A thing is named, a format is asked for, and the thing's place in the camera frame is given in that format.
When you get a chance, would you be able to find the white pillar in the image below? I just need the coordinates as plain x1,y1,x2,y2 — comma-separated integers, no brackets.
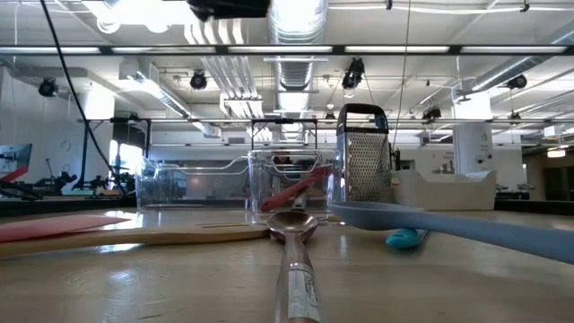
452,92,494,176

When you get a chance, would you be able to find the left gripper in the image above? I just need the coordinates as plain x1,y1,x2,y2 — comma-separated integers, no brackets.
187,0,273,22

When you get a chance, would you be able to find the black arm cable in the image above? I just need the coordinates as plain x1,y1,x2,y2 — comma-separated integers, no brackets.
39,0,129,197

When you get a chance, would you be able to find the wide clear plastic bin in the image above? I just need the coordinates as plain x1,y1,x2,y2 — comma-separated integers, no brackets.
135,155,251,211

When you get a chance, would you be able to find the small monitor screen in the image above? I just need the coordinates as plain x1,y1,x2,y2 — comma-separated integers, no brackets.
0,143,33,175

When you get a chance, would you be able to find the pink silicone spatula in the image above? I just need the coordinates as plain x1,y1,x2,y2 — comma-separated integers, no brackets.
0,214,132,244

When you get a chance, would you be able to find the white plastic bin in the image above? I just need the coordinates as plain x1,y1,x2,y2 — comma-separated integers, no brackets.
388,169,498,212

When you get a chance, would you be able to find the tall clear plastic bin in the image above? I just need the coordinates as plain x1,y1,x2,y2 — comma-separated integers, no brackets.
246,149,338,214

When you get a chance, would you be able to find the grey-blue silicone spoon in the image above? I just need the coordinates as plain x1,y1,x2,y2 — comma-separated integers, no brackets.
326,200,574,266

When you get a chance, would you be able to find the light wooden slotted spatula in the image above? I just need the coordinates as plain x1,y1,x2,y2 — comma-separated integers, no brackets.
0,220,271,260

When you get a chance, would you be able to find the black gantry frame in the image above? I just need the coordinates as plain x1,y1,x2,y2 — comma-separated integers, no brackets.
74,117,320,198

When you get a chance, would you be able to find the silver ventilation duct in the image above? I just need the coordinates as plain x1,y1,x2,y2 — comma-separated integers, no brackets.
465,20,574,93
266,0,329,91

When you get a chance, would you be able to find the red slotted spoon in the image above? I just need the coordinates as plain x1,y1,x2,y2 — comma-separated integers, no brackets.
259,166,333,214

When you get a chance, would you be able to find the cyan silicone spatula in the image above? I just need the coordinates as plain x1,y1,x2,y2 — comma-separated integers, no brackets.
385,227,431,251

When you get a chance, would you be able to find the copper metal spoon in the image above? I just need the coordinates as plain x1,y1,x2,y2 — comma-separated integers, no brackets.
265,210,325,323

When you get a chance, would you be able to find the white rectangular air duct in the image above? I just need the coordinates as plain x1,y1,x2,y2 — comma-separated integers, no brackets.
117,60,222,139

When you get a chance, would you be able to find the steel box grater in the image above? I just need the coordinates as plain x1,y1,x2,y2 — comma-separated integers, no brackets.
335,103,396,205

